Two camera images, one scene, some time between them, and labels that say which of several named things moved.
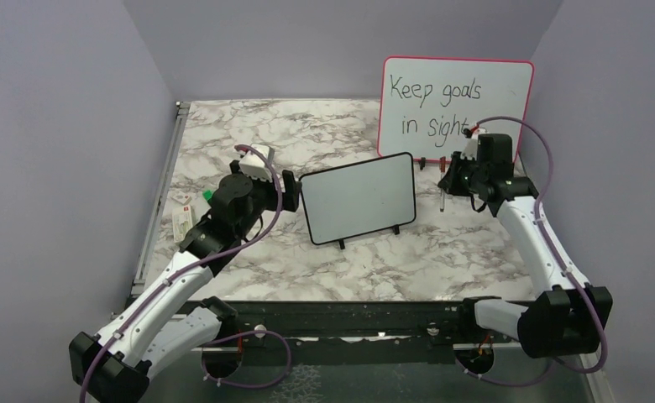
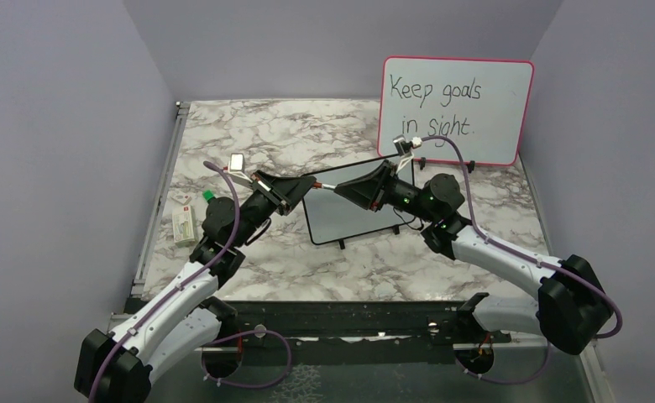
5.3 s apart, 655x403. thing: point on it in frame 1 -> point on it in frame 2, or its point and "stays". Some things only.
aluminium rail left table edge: x=141 y=269 stays
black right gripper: x=449 y=183 -> x=369 y=191
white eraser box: x=182 y=223 stays
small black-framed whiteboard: x=358 y=199 stays
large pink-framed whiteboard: x=425 y=105 stays
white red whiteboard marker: x=442 y=171 -> x=320 y=185
